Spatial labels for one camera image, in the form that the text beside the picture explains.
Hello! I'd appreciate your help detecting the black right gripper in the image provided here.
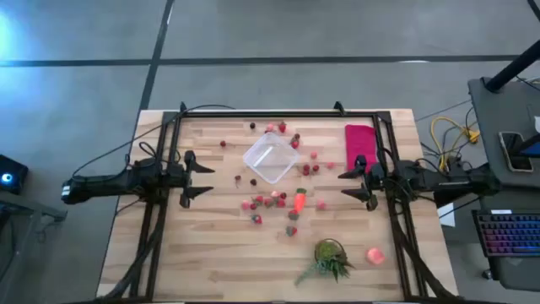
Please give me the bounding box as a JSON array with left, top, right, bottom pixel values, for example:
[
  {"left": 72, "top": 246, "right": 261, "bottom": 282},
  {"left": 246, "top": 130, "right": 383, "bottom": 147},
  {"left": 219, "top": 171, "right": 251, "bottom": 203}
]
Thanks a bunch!
[{"left": 337, "top": 155, "right": 397, "bottom": 212}]

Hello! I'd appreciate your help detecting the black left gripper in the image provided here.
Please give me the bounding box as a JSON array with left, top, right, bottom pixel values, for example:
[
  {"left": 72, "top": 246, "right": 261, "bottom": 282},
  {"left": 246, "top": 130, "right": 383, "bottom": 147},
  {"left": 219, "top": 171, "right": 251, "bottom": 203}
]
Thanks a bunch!
[{"left": 165, "top": 150, "right": 216, "bottom": 209}]

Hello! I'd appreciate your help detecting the orange toy carrot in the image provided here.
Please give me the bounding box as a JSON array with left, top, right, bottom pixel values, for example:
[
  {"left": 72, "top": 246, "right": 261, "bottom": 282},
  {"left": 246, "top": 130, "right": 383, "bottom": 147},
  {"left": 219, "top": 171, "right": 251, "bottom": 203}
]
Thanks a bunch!
[{"left": 293, "top": 187, "right": 308, "bottom": 214}]

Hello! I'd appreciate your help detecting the large pink toy peach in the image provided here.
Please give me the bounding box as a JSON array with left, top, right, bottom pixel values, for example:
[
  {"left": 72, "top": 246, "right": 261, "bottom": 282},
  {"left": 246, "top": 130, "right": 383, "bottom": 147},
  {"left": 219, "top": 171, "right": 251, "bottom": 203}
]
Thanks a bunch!
[{"left": 365, "top": 247, "right": 386, "bottom": 266}]

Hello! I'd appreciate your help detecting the clear plastic tupperware container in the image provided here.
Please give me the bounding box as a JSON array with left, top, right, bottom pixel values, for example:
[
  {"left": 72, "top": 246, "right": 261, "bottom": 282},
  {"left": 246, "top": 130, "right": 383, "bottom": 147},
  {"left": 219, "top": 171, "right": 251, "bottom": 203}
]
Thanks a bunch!
[{"left": 242, "top": 131, "right": 302, "bottom": 185}]

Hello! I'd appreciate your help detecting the magenta folded cloth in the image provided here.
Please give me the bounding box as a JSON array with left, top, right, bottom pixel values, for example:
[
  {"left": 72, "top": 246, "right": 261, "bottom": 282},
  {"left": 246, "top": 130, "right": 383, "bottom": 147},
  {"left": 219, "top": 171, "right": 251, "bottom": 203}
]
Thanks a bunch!
[{"left": 344, "top": 123, "right": 380, "bottom": 173}]

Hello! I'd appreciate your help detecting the potted green succulent plant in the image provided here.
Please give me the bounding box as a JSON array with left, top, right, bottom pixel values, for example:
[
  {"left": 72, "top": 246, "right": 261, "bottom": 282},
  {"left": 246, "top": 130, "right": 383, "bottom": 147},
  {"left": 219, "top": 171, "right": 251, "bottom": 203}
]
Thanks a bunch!
[{"left": 294, "top": 237, "right": 355, "bottom": 287}]

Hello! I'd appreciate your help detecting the white paper sheet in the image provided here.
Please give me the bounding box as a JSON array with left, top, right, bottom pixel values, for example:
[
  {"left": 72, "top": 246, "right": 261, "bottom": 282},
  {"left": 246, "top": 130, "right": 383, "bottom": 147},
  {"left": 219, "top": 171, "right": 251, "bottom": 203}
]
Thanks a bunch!
[{"left": 436, "top": 202, "right": 457, "bottom": 228}]

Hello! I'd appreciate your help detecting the grey side desk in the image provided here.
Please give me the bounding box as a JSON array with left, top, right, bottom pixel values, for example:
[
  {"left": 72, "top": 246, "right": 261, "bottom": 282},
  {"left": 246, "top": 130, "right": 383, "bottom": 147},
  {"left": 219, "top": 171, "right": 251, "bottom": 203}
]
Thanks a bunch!
[{"left": 467, "top": 77, "right": 540, "bottom": 189}]

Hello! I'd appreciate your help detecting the backlit computer keyboard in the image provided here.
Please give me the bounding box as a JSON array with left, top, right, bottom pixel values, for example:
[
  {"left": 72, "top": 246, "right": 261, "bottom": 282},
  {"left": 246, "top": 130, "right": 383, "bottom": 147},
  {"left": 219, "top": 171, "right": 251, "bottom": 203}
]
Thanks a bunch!
[{"left": 471, "top": 208, "right": 540, "bottom": 258}]

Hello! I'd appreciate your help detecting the smartphone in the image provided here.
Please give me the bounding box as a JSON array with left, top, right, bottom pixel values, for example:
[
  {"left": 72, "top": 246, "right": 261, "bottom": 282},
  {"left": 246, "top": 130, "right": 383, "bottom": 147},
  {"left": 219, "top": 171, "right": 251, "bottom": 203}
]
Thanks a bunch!
[{"left": 498, "top": 131, "right": 535, "bottom": 174}]

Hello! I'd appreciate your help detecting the grey metal stand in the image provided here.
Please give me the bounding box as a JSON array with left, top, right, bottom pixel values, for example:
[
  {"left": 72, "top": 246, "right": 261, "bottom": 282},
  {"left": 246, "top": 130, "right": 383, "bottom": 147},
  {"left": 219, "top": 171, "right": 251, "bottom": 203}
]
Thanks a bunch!
[{"left": 0, "top": 192, "right": 68, "bottom": 304}]

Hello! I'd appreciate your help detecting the black box with blue light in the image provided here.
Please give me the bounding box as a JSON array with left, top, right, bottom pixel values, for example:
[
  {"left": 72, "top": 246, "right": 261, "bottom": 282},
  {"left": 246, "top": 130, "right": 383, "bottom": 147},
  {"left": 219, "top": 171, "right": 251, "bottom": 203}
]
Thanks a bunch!
[{"left": 0, "top": 154, "right": 30, "bottom": 196}]

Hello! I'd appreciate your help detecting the grey keyboard desk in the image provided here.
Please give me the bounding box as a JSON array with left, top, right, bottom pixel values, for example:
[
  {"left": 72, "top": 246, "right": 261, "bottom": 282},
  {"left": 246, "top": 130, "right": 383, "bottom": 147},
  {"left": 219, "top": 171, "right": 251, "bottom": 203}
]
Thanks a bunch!
[{"left": 476, "top": 185, "right": 540, "bottom": 292}]

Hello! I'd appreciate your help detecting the black pole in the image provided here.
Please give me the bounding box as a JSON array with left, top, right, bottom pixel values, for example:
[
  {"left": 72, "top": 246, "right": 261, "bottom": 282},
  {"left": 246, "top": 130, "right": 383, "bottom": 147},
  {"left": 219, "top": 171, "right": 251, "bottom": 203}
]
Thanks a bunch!
[{"left": 483, "top": 38, "right": 540, "bottom": 94}]

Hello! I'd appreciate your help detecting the black metal table frame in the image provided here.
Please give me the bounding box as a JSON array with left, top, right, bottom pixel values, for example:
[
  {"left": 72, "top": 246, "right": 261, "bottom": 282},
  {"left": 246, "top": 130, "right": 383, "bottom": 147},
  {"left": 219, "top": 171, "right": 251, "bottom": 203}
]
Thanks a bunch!
[{"left": 96, "top": 100, "right": 461, "bottom": 303}]

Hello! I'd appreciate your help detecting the long black arm cable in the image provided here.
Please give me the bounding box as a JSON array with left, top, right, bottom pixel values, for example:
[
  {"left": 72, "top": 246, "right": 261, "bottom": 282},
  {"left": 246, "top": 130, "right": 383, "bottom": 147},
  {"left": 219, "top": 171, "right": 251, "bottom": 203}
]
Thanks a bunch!
[{"left": 71, "top": 103, "right": 236, "bottom": 178}]

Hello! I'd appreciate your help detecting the yellow cable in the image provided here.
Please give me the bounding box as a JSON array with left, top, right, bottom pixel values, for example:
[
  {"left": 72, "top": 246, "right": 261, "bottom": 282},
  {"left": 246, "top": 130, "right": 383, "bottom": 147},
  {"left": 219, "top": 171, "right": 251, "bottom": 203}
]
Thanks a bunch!
[{"left": 429, "top": 116, "right": 481, "bottom": 172}]

